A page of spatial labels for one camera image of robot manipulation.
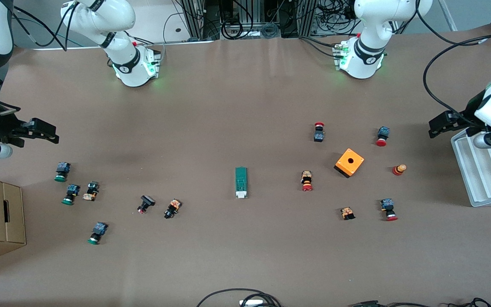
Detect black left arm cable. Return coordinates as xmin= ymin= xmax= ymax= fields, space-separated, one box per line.
xmin=423 ymin=33 xmax=491 ymax=126

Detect red pushbutton blue contact block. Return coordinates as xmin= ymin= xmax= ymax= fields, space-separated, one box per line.
xmin=380 ymin=198 xmax=399 ymax=222
xmin=375 ymin=126 xmax=390 ymax=147

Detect black looped hub cable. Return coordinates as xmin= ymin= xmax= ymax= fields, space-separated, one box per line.
xmin=196 ymin=289 xmax=281 ymax=307

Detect black switch orange contact block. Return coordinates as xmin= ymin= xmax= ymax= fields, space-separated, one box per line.
xmin=82 ymin=181 xmax=100 ymax=202

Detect black selector switch red tip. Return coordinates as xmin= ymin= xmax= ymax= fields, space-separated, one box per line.
xmin=137 ymin=195 xmax=156 ymax=214

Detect green load switch white handle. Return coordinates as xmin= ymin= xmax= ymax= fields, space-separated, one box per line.
xmin=235 ymin=167 xmax=248 ymax=199

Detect aluminium frame rack with cables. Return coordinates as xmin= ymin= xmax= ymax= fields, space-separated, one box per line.
xmin=177 ymin=0 xmax=357 ymax=41

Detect green pushbutton blue contact block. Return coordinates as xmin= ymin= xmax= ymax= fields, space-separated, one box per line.
xmin=87 ymin=222 xmax=109 ymax=245
xmin=62 ymin=184 xmax=81 ymax=206
xmin=55 ymin=162 xmax=71 ymax=182

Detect grey ribbed tray rack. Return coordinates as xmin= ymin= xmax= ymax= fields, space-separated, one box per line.
xmin=451 ymin=128 xmax=491 ymax=208

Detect orange button enclosure box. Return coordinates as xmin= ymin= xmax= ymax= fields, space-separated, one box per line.
xmin=334 ymin=148 xmax=365 ymax=179

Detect black pushbutton orange contact block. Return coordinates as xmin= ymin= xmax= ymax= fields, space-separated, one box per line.
xmin=164 ymin=199 xmax=182 ymax=220

